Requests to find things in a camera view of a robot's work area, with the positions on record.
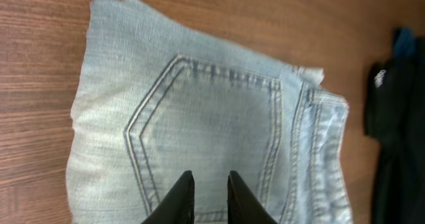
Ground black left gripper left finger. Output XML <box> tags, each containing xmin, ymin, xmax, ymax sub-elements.
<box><xmin>141</xmin><ymin>171</ymin><xmax>195</xmax><ymax>224</ymax></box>

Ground blue cloth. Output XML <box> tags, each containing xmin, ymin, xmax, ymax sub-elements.
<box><xmin>392</xmin><ymin>27</ymin><xmax>416</xmax><ymax>58</ymax></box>

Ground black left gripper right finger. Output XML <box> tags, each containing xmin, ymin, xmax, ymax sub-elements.
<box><xmin>227</xmin><ymin>170</ymin><xmax>277</xmax><ymax>224</ymax></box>

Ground black folded garment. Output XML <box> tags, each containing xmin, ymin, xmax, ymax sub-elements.
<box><xmin>364</xmin><ymin>37</ymin><xmax>424</xmax><ymax>223</ymax></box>

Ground light blue denim shorts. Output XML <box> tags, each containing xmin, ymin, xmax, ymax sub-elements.
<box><xmin>66</xmin><ymin>0</ymin><xmax>353</xmax><ymax>223</ymax></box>

